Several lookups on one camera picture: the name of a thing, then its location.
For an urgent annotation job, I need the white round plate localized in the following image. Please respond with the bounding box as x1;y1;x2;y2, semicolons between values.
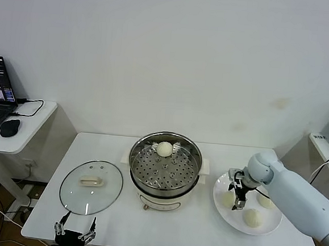
209;169;287;238

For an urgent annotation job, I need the black floor cable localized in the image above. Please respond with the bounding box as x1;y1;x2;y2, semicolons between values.
0;184;35;246

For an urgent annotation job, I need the black laptop charger cable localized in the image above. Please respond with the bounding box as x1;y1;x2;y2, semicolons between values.
10;96;45;119

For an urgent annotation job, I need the black computer mouse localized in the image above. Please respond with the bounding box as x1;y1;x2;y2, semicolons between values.
0;117;22;139

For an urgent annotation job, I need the stainless steel steamer basket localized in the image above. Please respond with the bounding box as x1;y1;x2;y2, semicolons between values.
118;128;214;194

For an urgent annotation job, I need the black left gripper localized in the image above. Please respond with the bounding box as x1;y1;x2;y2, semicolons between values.
52;209;99;246

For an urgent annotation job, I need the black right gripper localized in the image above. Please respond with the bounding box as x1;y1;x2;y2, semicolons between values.
226;169;254;213

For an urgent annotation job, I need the cream electric cooker base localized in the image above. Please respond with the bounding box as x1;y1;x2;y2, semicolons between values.
125;165;209;216

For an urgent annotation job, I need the glass lid with cream handle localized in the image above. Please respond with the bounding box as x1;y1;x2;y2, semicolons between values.
57;157;126;219

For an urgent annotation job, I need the white side table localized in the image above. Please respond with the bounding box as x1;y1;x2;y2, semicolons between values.
304;131;329;197
0;96;81;218

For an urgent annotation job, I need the white steamed baozi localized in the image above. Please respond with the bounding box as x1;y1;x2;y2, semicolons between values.
256;193;277;210
241;208;262;228
220;191;236;209
156;141;174;159

